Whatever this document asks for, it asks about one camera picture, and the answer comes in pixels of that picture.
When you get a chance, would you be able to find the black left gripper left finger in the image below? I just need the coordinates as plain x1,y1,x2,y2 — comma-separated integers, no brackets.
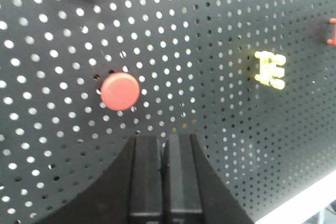
40,136,163,223

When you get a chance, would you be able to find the yellow toggle switch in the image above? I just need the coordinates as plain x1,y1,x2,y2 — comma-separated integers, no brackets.
254,51,287,90

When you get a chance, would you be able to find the lower red round button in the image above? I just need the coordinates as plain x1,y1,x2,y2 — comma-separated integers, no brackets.
100,72,140,111

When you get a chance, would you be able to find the black perforated pegboard panel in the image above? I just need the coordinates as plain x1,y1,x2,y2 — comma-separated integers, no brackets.
1,0,335,223

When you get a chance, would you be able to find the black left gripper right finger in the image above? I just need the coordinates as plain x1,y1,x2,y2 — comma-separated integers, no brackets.
162,134,253,223

